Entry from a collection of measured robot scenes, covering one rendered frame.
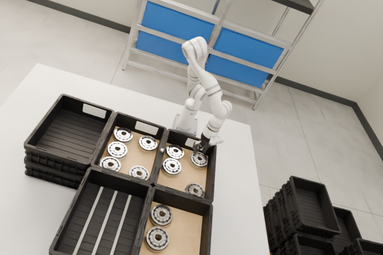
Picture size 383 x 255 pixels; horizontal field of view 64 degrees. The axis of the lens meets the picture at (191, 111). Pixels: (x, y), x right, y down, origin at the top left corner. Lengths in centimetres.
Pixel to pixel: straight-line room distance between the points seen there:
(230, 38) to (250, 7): 92
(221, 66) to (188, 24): 63
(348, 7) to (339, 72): 97
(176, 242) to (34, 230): 61
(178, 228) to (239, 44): 231
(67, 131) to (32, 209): 40
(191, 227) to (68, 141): 75
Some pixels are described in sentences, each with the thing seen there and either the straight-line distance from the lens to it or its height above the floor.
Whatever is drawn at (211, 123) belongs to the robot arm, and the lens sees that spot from 149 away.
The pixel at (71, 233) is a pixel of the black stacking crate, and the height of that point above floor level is 83.
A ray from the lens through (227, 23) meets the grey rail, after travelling 326.
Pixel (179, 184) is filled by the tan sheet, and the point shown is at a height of 83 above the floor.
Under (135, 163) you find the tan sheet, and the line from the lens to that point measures 164.
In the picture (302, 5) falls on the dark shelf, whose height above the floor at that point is 135.
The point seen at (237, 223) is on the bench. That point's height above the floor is 70.
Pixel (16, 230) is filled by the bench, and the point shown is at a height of 70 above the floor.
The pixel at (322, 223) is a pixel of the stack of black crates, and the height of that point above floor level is 49.
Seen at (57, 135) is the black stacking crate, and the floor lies 83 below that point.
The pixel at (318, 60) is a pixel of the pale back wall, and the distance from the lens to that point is 473.
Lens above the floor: 210
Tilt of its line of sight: 38 degrees down
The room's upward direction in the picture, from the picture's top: 25 degrees clockwise
